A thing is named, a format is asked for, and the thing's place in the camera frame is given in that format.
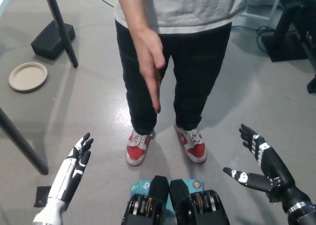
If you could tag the person right hand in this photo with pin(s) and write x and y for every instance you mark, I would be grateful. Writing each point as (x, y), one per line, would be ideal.
(149, 59)

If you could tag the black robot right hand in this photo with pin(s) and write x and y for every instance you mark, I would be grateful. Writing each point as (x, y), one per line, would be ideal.
(274, 168)

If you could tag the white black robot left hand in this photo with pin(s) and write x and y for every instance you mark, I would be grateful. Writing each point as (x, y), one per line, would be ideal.
(71, 165)

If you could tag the person grey shirt black trousers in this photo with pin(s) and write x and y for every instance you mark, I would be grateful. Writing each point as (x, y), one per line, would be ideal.
(197, 61)

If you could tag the black teal robot body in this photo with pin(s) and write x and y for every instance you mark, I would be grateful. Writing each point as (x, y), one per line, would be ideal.
(180, 200)

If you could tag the black tape patch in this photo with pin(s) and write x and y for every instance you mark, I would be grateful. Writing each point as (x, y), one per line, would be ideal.
(43, 196)

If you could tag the black round table leg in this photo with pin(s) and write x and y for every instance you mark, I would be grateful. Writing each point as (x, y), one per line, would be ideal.
(61, 24)
(22, 141)

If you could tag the red white sneaker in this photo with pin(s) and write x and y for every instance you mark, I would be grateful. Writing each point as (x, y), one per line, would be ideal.
(137, 150)
(193, 146)

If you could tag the black stand foot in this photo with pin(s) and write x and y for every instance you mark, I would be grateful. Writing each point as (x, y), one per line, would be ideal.
(312, 85)

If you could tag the beige paper plate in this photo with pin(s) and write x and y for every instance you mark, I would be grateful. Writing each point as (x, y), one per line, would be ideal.
(28, 77)

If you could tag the black foam block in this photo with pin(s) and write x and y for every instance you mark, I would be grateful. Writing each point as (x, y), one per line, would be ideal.
(50, 42)

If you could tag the black stand with base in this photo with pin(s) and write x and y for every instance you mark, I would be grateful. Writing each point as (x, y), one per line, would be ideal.
(286, 47)

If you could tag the black equipment rack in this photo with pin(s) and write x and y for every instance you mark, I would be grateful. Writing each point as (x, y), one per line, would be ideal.
(309, 32)

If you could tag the white metal frame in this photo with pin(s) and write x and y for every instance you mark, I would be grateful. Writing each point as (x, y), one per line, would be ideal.
(269, 13)

